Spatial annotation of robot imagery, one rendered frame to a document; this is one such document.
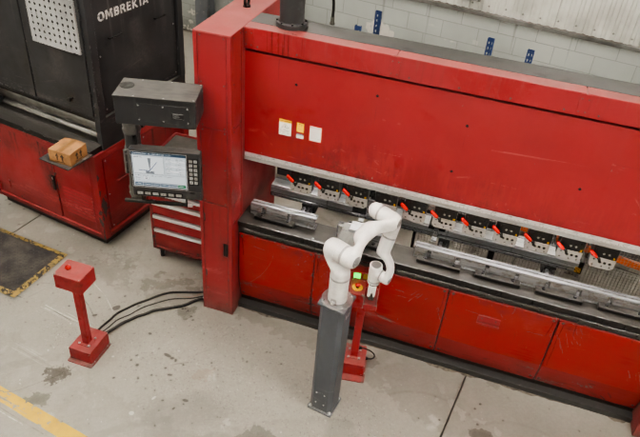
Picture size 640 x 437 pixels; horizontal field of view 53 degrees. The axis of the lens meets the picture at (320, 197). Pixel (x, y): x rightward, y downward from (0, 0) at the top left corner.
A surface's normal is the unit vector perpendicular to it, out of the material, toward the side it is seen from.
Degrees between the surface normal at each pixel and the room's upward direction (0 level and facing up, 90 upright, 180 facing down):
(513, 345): 90
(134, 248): 0
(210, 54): 90
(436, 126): 90
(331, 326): 90
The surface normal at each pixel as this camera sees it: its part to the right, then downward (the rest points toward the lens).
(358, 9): -0.46, 0.49
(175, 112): -0.04, 0.58
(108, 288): 0.07, -0.81
